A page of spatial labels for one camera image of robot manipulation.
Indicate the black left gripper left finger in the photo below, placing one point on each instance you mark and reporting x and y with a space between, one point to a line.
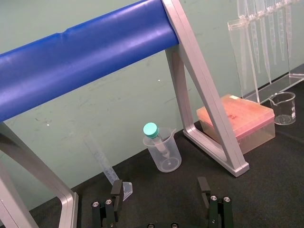
117 190

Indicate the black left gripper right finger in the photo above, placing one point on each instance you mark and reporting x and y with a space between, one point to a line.
203 186

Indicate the clear plastic beaker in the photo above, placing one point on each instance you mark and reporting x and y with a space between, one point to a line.
169 164

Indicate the test tube with teal cap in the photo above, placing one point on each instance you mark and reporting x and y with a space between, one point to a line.
150 130

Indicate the small clear glass beaker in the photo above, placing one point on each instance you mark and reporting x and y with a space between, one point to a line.
283 111

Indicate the blue plastic roller tube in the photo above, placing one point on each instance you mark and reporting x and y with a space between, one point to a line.
83 59

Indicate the clear acrylic pipette rack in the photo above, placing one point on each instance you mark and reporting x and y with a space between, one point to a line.
297 76

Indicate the clear plastic graduated cylinder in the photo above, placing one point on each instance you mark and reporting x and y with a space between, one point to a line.
104 164

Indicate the pink lidded pipette tip box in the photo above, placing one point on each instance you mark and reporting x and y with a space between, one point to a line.
249 114

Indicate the clear plastic pipette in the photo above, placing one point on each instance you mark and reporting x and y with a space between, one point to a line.
264 44
242 9
273 47
281 35
288 28

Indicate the grey metal triangular frame stand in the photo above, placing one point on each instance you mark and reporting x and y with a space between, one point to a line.
31 160
199 71

